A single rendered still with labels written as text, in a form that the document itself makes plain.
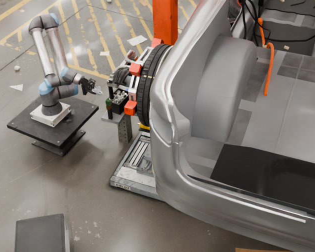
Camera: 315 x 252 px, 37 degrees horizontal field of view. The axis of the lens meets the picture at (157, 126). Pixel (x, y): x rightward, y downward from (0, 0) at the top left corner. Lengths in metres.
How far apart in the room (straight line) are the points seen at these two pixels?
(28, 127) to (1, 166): 0.45
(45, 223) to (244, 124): 1.58
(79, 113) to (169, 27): 1.19
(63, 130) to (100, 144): 0.43
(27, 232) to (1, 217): 0.63
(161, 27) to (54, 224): 1.74
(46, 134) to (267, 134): 1.97
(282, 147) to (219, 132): 0.42
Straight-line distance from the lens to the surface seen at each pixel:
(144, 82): 3.35
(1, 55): 5.93
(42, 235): 3.45
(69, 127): 4.22
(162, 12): 3.77
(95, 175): 4.18
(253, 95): 3.31
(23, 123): 4.37
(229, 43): 3.24
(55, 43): 4.21
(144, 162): 4.03
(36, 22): 4.21
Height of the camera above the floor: 3.10
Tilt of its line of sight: 43 degrees down
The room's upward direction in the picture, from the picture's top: 2 degrees counter-clockwise
